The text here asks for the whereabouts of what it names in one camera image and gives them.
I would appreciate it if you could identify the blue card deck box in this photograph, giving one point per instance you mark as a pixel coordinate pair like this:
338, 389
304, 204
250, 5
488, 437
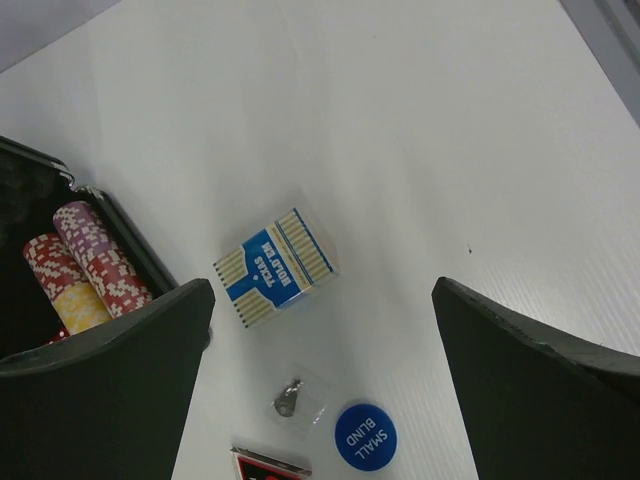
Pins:
275, 268

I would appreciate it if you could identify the black poker chip case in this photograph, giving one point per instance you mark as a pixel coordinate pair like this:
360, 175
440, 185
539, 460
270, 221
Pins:
33, 186

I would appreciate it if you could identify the blue small blind button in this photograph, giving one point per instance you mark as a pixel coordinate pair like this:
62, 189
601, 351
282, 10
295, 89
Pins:
365, 436

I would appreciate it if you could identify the yellow chip stack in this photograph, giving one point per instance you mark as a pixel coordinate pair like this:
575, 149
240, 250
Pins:
80, 308

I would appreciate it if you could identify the triangular all in button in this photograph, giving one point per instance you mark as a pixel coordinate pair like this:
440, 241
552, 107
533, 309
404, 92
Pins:
259, 461

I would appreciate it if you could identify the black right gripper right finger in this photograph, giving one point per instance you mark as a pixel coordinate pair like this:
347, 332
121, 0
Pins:
537, 402

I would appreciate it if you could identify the keys in plastic bag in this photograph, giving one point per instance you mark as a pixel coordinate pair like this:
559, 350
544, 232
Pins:
298, 403

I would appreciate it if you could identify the purple chip stack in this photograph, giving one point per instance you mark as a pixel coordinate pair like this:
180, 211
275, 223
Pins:
82, 231

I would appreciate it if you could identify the red chip stack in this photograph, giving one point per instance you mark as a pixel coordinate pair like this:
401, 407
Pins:
52, 264
117, 283

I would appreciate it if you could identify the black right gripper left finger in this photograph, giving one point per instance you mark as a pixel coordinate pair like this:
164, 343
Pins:
110, 402

